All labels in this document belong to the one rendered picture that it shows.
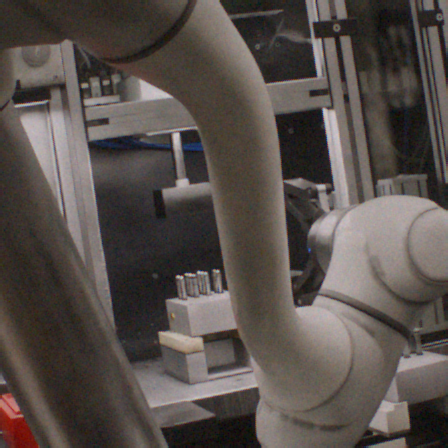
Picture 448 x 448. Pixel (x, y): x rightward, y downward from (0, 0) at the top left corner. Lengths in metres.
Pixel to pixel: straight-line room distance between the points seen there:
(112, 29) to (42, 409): 0.33
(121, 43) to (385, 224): 0.42
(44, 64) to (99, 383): 0.77
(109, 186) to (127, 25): 1.33
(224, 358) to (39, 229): 1.04
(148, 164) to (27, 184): 1.23
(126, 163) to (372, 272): 1.02
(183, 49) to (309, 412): 0.43
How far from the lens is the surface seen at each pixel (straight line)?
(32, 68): 1.65
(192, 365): 1.82
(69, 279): 0.93
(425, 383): 1.62
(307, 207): 1.43
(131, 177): 2.12
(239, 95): 0.91
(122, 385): 0.98
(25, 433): 1.49
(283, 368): 1.08
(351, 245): 1.17
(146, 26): 0.80
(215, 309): 1.83
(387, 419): 1.59
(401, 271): 1.13
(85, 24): 0.78
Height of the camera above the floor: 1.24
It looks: 3 degrees down
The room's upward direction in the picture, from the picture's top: 9 degrees counter-clockwise
